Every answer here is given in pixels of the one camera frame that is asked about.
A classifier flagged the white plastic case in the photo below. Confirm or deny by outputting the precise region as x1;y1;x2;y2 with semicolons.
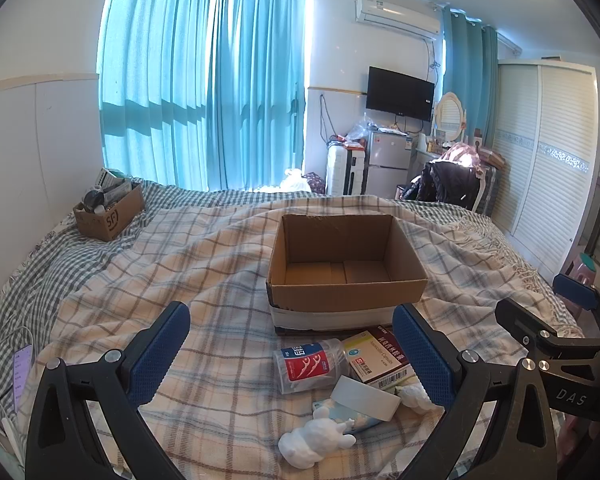
330;376;401;422

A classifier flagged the white charging cable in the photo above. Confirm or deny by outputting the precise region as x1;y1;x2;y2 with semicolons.
0;392;27;463

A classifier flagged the smartphone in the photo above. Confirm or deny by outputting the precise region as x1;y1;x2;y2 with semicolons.
12;343;35;412

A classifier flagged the white oval mirror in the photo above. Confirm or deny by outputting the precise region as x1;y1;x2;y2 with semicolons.
433;91;467;144

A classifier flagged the white air conditioner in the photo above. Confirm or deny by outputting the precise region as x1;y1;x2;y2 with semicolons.
355;0;442;41

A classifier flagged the pink garment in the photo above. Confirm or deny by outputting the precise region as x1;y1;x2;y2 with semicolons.
439;142;484;169

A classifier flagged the clear plastic bag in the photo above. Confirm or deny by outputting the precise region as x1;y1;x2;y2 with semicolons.
346;114;382;142

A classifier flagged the silver mini fridge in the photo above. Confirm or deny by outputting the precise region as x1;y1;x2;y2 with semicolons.
367;130;413;199

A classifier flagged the small white figurine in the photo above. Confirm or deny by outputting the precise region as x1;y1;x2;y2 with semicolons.
397;382;446;415

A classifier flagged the maroon and white medicine box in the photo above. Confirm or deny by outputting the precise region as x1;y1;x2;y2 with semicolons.
341;325;417;392

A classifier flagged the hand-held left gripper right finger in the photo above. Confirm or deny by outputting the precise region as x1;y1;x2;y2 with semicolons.
391;303;566;480

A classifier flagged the white slatted wardrobe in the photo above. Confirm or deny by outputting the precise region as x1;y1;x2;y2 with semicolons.
489;57;600;272

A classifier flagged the black wall television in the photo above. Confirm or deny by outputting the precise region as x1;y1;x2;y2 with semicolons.
365;66;435;122

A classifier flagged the wide blue curtain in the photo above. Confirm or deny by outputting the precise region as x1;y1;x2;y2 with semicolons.
97;0;217;192

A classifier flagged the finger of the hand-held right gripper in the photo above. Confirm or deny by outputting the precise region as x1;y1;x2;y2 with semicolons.
552;274;600;333
495;298;600;361

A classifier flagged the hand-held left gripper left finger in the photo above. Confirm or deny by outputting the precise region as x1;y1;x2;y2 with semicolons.
25;301;191;480

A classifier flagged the white plastic bag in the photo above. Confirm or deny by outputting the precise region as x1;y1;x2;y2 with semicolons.
278;168;312;193

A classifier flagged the grey suitcase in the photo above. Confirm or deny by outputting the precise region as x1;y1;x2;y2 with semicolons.
479;162;502;217

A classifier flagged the pink plastic stool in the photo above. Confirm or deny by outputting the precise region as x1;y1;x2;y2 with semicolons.
564;254;599;287

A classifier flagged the narrow blue curtain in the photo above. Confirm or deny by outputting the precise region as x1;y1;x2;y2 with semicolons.
205;0;314;194

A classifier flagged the teal curtain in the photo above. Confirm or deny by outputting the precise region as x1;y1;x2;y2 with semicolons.
440;5;501;147

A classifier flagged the black jacket on chair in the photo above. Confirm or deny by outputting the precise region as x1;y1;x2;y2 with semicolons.
401;158;484;211

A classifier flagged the checked bed sheet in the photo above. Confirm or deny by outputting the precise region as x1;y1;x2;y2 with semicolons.
0;177;588;480

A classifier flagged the white suitcase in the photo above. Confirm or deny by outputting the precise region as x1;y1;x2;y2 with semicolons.
325;145;369;197

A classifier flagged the large white figurine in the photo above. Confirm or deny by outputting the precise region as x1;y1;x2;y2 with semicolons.
278;406;357;469

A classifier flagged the clear floss pick tub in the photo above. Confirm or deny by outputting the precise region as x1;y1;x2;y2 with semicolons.
273;338;352;395

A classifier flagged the small printed cardboard box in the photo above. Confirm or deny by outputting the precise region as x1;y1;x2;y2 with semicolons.
73;167;146;241

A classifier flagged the light blue packet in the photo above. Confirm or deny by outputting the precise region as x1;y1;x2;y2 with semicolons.
312;399;382;434

